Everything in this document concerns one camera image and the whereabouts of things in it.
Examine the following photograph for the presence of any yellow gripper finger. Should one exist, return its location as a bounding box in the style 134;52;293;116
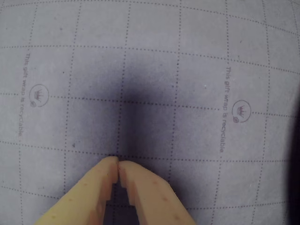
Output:
118;160;196;225
34;156;119;225

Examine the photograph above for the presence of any brown gridded wrapping paper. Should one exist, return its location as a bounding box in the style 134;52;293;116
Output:
0;0;300;225

